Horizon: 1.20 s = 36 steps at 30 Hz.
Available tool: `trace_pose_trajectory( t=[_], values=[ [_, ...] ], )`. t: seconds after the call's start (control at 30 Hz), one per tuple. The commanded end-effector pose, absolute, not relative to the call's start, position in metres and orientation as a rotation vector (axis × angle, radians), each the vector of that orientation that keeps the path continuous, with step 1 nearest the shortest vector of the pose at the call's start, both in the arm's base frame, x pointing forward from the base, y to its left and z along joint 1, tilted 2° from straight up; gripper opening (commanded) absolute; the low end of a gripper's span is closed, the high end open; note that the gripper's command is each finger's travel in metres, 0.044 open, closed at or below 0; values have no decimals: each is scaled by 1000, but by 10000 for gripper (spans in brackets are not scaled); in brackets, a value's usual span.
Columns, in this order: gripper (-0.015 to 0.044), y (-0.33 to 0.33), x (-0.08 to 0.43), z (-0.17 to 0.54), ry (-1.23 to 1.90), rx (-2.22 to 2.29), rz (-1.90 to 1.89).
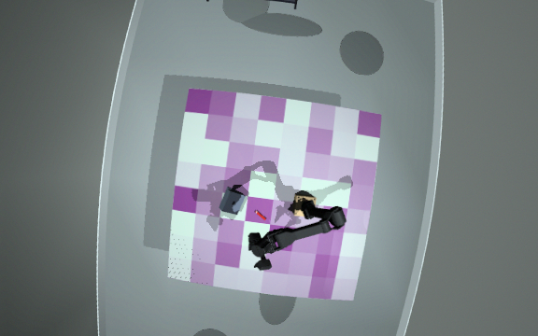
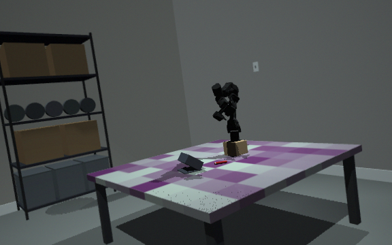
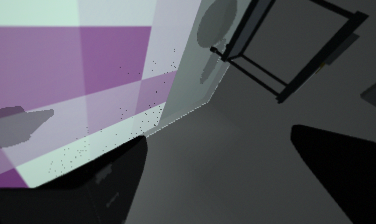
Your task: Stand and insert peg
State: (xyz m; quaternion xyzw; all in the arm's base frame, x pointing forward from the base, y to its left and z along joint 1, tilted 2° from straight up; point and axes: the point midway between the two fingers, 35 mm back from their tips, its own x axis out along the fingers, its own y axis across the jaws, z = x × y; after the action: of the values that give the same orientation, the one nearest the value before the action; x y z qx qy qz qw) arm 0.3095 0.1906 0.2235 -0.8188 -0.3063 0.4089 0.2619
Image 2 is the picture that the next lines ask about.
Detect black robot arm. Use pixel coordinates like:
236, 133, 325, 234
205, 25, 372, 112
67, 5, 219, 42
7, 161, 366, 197
212, 82, 241, 142

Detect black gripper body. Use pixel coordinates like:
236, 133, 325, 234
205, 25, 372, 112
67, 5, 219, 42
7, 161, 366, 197
213, 93, 240, 121

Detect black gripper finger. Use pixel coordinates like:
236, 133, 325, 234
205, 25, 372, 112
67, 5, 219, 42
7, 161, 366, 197
229, 97, 238, 109
215, 113, 226, 120

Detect dark grey square panel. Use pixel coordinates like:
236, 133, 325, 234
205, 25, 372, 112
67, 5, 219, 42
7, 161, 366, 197
177, 152, 203, 174

